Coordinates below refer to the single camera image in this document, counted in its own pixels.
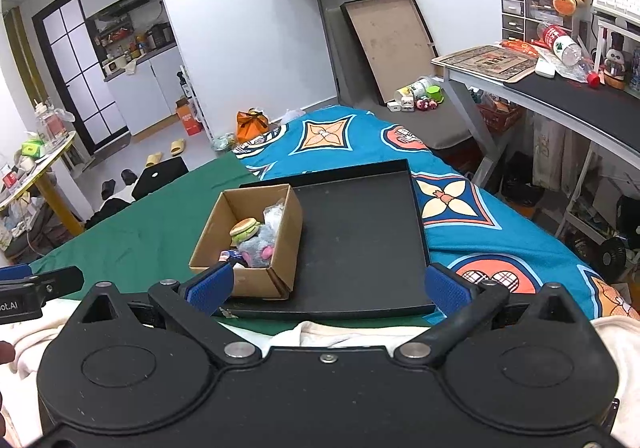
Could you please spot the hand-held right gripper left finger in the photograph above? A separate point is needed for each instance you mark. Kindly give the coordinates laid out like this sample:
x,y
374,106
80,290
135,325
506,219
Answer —
x,y
212,288

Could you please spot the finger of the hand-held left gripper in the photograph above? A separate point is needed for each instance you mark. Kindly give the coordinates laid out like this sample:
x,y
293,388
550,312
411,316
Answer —
x,y
55,280

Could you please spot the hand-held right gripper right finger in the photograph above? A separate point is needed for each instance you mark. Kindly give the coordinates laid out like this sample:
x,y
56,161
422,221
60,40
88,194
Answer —
x,y
447,290

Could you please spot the purple tissue packet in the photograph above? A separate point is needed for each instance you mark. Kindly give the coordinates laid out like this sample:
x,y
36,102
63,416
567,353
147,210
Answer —
x,y
229,255

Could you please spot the grey and pink plush toy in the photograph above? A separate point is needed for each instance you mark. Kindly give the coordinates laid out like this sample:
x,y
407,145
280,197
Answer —
x,y
252,248

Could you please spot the orange burger squishy toy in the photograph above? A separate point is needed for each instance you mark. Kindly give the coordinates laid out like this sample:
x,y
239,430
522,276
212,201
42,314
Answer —
x,y
246,227

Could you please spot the brown cardboard box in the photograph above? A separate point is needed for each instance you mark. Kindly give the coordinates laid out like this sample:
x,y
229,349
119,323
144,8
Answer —
x,y
285,248

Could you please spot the clear plastic bag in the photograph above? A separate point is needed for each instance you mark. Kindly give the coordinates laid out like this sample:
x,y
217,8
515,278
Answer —
x,y
274,215

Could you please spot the black tray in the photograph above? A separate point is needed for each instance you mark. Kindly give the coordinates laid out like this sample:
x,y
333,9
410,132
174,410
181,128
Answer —
x,y
360,238

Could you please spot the person's left hand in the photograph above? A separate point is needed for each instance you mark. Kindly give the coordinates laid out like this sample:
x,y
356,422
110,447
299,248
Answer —
x,y
6,351

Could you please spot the yellow table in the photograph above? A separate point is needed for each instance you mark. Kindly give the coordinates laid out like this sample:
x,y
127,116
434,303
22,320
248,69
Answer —
x,y
55,198

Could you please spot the green cloth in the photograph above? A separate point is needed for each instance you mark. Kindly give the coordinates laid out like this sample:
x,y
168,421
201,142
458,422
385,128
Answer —
x,y
150,228

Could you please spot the black and white clothing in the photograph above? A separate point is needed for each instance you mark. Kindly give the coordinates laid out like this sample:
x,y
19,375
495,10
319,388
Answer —
x,y
110,213

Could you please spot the black slipper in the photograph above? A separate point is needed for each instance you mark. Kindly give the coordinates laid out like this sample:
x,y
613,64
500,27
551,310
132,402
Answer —
x,y
108,189
129,177

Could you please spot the black case with white logo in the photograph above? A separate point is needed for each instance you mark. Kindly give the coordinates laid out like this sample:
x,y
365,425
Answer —
x,y
160,178

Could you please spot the green tissue box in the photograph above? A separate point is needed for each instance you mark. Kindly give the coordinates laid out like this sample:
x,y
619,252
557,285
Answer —
x,y
31,148

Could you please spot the clear bag with greens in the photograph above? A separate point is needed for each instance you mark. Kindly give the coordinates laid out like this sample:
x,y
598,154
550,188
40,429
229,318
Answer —
x,y
223,142

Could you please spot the glass jar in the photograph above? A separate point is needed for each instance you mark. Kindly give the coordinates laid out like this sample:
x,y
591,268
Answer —
x,y
50,123

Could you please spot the grey foam mattress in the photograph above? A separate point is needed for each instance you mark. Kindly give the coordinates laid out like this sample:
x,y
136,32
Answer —
x,y
445,128

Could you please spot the orange bag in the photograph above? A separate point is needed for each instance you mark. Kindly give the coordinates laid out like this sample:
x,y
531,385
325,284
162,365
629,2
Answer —
x,y
252,126

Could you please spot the black fan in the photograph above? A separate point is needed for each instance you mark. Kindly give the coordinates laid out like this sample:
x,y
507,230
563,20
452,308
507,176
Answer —
x,y
613,255

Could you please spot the orange cardboard box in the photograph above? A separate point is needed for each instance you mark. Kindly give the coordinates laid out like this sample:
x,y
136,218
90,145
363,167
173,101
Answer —
x,y
189,118

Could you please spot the beige tote bag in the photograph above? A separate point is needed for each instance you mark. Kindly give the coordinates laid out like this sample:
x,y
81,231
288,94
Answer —
x,y
555,153

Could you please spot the red basket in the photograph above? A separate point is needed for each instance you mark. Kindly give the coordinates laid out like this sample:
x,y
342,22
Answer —
x,y
500,116

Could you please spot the white narrow rack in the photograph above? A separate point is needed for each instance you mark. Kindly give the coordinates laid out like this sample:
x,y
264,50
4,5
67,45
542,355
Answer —
x,y
195,103

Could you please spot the red small toys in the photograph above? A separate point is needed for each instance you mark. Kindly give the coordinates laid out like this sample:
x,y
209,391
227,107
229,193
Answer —
x,y
425,104

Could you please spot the white plastic bag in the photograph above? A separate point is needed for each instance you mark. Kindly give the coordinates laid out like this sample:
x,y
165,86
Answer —
x,y
291,117

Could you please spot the white small toy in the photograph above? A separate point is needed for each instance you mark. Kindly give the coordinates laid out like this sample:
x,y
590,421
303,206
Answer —
x,y
407,104

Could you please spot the white charger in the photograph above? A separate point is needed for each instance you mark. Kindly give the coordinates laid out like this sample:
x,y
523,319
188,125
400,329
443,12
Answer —
x,y
393,106

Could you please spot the green cup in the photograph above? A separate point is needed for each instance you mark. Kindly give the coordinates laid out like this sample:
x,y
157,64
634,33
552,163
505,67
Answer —
x,y
433,94

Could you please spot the white jar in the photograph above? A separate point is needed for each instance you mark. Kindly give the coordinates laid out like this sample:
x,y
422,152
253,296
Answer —
x,y
412,90

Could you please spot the white kitchen cabinet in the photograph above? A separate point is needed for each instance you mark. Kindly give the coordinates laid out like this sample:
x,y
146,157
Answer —
x,y
145,93

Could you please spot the black-framed glass door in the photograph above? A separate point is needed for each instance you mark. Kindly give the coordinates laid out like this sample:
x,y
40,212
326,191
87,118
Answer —
x,y
75,73

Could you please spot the white microwave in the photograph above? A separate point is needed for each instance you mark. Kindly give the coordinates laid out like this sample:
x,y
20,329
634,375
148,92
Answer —
x,y
114,67

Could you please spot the grey desk with black mat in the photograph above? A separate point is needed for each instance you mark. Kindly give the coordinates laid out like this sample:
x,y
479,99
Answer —
x,y
575,98

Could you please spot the brown patterned board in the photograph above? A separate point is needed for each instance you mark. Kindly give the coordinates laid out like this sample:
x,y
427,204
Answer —
x,y
485,62

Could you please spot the red packets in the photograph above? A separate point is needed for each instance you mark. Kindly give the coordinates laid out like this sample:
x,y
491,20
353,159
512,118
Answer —
x,y
522,47

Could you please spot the plastic bottle with red label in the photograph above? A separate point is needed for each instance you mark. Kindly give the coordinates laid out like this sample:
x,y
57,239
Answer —
x,y
565,48

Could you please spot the panda figure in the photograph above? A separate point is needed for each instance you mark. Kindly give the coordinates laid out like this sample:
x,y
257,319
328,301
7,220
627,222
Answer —
x,y
615,61

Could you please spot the range hood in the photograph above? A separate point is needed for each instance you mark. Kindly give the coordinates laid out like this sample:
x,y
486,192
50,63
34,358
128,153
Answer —
x,y
125,3

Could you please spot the grey drawer organiser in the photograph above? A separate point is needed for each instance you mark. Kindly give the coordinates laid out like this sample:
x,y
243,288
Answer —
x,y
520,13

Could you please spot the orange round plush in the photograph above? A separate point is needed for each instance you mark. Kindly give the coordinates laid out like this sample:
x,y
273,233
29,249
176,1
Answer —
x,y
563,4

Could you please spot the brown board black frame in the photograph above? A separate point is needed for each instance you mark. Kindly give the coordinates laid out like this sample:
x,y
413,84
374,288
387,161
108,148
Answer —
x,y
395,38

